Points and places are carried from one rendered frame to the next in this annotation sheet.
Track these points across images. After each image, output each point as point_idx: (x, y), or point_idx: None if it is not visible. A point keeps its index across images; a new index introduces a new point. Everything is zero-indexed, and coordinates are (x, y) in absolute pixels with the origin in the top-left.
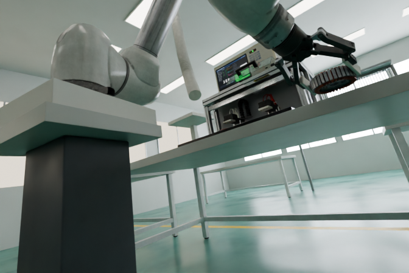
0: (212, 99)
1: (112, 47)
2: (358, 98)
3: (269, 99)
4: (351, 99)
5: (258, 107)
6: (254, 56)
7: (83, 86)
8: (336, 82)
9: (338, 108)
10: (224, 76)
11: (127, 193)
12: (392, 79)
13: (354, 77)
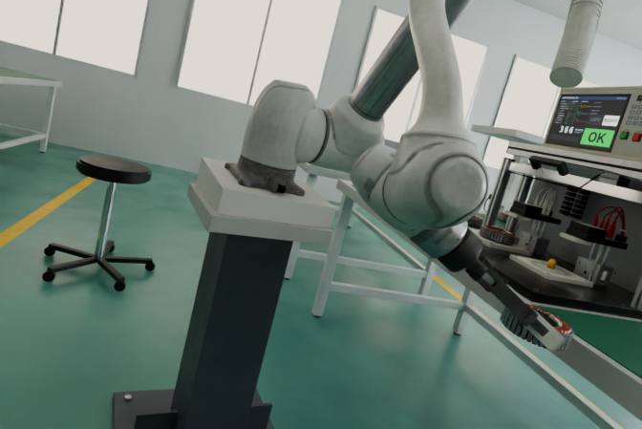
0: (523, 151)
1: (310, 116)
2: (587, 368)
3: (632, 211)
4: (580, 360)
5: (604, 213)
6: (640, 114)
7: (262, 171)
8: None
9: (560, 355)
10: (567, 117)
11: (276, 284)
12: (636, 388)
13: (544, 347)
